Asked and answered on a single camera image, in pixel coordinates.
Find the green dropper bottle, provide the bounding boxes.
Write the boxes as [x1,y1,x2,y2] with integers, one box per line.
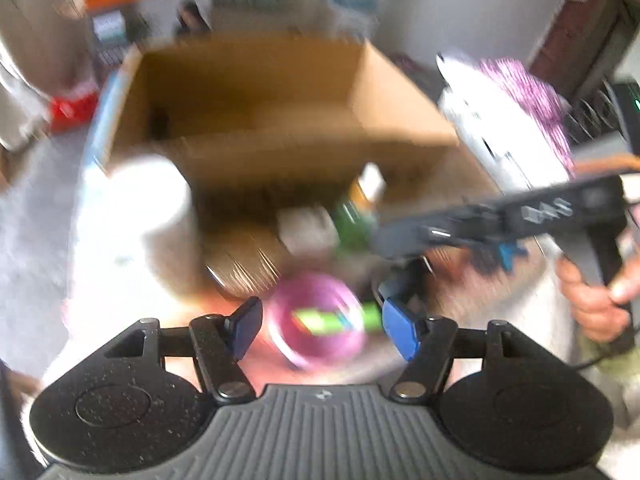
[332,162,386,254]

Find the person right hand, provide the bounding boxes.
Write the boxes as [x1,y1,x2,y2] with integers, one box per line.
[556,255,640,344]

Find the green lip balm stick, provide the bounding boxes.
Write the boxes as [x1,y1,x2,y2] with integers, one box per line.
[291,302,383,336]

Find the magenta round dish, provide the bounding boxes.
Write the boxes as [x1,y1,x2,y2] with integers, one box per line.
[266,273,367,370]

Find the pink checkered cloth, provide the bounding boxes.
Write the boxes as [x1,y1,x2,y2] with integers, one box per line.
[480,58,575,176]

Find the white supplement bottle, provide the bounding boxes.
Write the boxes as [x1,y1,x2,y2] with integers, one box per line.
[79,154,202,302]

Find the white quilted cushion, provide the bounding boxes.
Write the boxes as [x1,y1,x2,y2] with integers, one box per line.
[436,51,574,194]

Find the white power adapter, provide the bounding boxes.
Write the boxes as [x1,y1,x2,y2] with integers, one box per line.
[277,206,340,257]

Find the brown cardboard box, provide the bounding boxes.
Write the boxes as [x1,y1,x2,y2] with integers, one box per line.
[100,34,498,231]

